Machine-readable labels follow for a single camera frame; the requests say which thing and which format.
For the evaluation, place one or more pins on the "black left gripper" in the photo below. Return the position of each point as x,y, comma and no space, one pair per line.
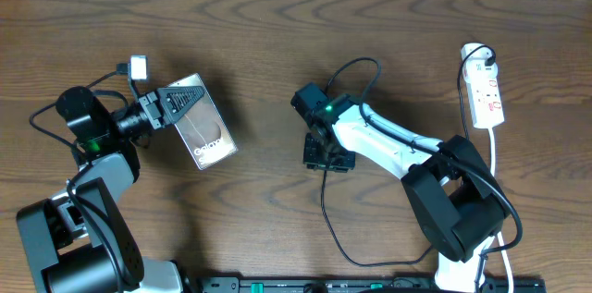
156,109

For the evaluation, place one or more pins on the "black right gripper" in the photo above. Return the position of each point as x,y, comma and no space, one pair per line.
346,163

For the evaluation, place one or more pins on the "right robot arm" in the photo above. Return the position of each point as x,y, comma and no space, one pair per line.
457,203

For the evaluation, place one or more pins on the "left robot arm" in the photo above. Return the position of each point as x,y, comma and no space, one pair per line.
78,240

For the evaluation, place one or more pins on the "white power strip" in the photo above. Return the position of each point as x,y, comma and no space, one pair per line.
483,94

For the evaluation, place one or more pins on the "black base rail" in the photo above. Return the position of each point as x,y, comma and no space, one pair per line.
227,284

